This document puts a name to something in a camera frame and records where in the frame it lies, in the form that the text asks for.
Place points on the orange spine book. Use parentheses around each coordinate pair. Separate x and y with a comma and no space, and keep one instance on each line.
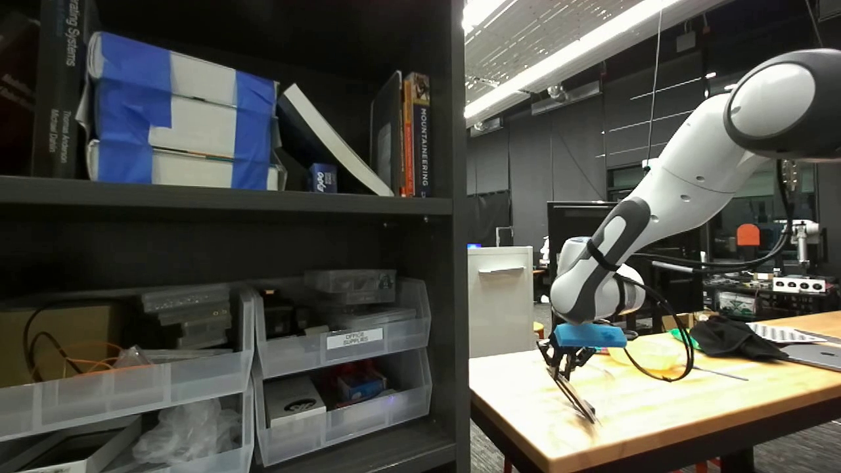
(411,131)

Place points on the grey foam block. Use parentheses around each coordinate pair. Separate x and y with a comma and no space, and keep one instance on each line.
(351,285)

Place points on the white cabinet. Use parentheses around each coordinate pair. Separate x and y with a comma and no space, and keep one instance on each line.
(501,304)

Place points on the electronics bench equipment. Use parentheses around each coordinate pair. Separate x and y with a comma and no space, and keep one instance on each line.
(790,286)

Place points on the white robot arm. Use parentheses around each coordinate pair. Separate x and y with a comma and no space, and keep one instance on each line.
(691,173)

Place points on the tall black book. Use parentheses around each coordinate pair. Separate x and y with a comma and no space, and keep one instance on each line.
(62,88)

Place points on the labelled clear storage bin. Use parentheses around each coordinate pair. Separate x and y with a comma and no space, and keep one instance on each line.
(368,337)

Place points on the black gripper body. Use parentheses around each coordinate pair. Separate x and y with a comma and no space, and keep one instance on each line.
(565,348)

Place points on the black monitor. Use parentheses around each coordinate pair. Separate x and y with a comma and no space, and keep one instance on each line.
(574,218)

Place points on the leaning white paged book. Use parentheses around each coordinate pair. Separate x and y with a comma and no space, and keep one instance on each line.
(332,140)

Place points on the brown cardboard box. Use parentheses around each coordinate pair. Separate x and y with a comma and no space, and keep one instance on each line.
(79,337)

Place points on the black cloth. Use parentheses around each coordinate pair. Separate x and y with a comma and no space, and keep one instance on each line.
(737,337)

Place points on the thin black book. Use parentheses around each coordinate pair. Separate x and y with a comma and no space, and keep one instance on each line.
(388,131)

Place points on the crumpled clear plastic bag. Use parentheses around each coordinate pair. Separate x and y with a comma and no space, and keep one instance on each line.
(185,429)

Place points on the white box with oval hole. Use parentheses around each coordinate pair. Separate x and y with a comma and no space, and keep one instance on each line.
(292,395)

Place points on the small blue box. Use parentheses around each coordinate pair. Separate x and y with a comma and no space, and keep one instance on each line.
(321,177)

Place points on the dark grey shelf unit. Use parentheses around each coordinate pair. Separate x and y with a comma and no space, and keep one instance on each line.
(449,264)

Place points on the wide clear storage bin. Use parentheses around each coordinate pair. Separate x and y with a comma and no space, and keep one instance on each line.
(133,383)

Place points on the dark foam block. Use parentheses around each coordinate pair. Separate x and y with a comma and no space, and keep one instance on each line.
(175,315)

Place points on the white patterned sheet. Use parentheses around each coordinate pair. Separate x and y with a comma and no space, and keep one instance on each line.
(784,332)

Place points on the blue taped white book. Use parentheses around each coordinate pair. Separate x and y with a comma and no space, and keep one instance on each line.
(120,161)
(121,113)
(133,60)

